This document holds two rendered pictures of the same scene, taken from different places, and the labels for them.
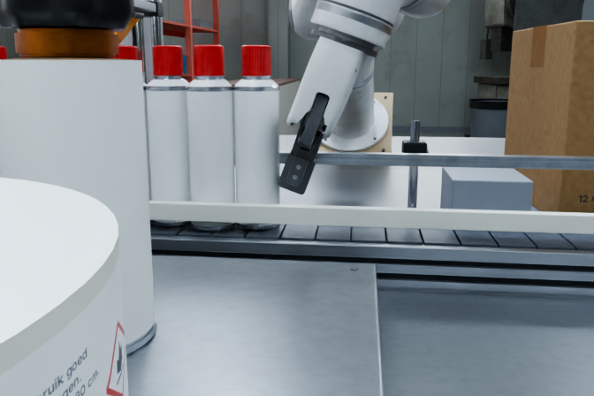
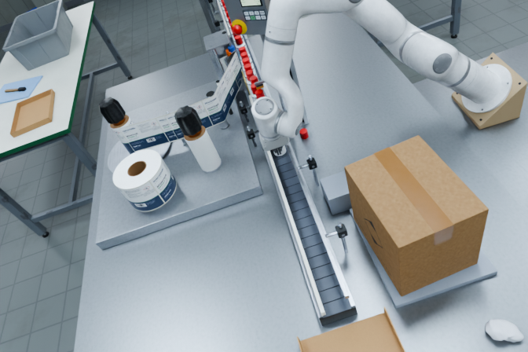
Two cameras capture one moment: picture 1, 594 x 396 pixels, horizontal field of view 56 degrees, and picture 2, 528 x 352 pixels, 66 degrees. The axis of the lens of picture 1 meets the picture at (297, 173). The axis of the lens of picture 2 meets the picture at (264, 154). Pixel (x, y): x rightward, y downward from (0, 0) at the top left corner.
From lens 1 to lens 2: 1.55 m
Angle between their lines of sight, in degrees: 79
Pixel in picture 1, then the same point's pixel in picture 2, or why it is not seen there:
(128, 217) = (200, 158)
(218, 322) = (221, 176)
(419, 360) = (243, 207)
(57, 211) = (151, 175)
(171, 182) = not seen: hidden behind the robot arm
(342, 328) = (224, 192)
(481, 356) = (249, 217)
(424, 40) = not seen: outside the picture
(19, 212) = (150, 174)
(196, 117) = not seen: hidden behind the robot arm
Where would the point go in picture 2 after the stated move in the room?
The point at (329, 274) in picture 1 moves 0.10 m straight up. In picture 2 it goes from (249, 181) to (241, 163)
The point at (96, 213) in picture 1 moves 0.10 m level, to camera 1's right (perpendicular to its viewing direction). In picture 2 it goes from (150, 177) to (154, 196)
